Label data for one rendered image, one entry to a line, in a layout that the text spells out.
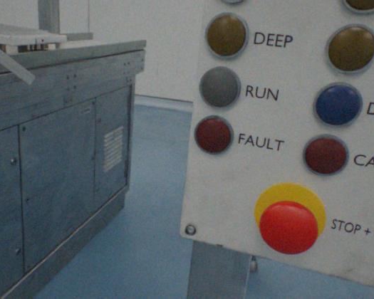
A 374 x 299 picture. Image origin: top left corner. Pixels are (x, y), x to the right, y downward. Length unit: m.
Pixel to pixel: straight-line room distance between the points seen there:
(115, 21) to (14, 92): 3.20
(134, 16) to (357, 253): 3.99
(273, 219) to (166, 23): 3.90
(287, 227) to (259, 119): 0.08
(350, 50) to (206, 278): 0.27
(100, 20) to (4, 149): 3.22
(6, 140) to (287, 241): 1.02
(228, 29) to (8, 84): 0.89
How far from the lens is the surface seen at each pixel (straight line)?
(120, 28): 4.26
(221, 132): 0.29
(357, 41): 0.27
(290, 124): 0.29
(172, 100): 4.21
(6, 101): 1.11
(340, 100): 0.28
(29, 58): 1.16
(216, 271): 0.42
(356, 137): 0.29
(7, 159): 1.24
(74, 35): 1.86
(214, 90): 0.28
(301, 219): 0.28
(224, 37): 0.28
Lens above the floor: 1.03
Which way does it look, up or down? 20 degrees down
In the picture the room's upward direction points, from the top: 6 degrees clockwise
